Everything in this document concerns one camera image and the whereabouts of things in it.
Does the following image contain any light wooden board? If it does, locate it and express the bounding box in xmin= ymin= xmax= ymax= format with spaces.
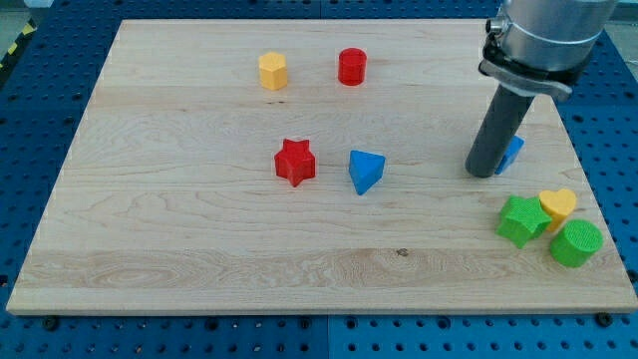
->
xmin=7 ymin=20 xmax=637 ymax=315

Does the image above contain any red star block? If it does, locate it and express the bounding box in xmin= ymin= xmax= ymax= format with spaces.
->
xmin=274 ymin=139 xmax=316 ymax=187

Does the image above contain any red cylinder block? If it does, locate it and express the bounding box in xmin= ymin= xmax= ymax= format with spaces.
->
xmin=338 ymin=48 xmax=367 ymax=86

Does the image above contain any yellow hexagon block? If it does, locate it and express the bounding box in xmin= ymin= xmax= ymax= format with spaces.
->
xmin=258 ymin=52 xmax=288 ymax=91

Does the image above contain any dark grey cylindrical pointer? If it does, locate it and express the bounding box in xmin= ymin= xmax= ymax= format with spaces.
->
xmin=465 ymin=85 xmax=533 ymax=179

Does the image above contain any green star block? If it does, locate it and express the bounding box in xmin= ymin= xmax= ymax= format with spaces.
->
xmin=495 ymin=195 xmax=552 ymax=248

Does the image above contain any green cylinder block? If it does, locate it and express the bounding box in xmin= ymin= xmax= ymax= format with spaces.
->
xmin=550 ymin=219 xmax=603 ymax=268

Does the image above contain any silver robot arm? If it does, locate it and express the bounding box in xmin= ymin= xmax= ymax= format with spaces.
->
xmin=478 ymin=0 xmax=617 ymax=102

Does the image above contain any blue triangle block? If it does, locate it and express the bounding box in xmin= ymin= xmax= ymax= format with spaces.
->
xmin=348 ymin=150 xmax=386 ymax=195

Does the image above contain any yellow heart block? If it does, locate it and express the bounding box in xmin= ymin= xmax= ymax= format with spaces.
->
xmin=538 ymin=188 xmax=577 ymax=232

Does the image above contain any blue cube block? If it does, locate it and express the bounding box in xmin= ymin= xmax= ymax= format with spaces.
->
xmin=494 ymin=136 xmax=525 ymax=175

